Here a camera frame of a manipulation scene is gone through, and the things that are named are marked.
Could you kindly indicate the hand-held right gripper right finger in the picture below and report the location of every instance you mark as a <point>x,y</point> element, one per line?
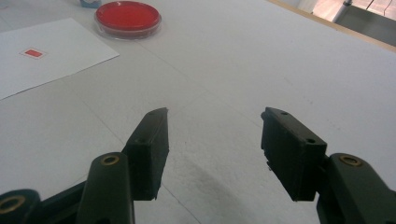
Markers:
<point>292,155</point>

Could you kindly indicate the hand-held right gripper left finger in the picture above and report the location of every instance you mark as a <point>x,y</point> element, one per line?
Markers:
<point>149,155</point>

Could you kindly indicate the round red ink dish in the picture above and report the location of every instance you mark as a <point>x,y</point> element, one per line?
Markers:
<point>127,17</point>

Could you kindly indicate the small blue stamp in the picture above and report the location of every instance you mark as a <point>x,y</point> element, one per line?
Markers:
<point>90,3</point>

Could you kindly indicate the white paper sheet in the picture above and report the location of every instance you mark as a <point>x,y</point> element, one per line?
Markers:
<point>46,68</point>

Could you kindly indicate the white desk frame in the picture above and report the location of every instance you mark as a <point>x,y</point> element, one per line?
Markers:
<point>342,10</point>

